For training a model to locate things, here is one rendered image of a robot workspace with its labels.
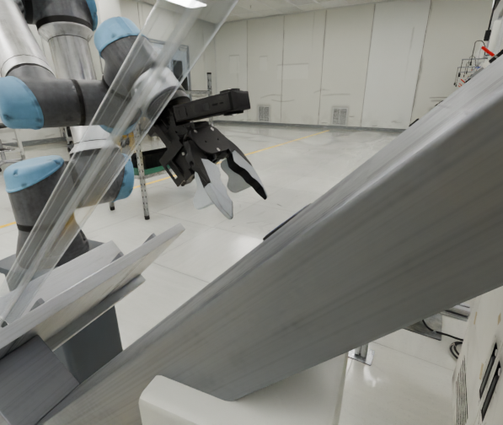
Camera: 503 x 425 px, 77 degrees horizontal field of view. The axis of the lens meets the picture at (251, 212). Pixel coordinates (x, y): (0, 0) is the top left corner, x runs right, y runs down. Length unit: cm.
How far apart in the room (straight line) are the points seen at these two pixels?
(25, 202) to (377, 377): 117
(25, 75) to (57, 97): 5
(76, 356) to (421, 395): 104
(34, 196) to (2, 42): 29
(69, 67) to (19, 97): 32
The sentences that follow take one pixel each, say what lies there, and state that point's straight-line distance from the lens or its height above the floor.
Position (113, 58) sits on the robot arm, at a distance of 57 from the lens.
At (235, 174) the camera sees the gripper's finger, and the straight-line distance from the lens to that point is 52.
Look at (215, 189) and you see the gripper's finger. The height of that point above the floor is 80.
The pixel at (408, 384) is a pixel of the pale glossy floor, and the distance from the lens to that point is 132.
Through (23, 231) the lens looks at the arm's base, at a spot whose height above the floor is 63.
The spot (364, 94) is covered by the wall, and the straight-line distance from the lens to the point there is 930.
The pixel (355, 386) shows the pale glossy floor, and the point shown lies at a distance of 125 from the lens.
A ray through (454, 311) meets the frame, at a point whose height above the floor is 31.
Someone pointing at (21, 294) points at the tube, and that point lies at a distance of 20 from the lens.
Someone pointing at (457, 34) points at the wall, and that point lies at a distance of 918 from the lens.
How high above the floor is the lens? 92
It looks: 21 degrees down
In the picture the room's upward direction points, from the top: straight up
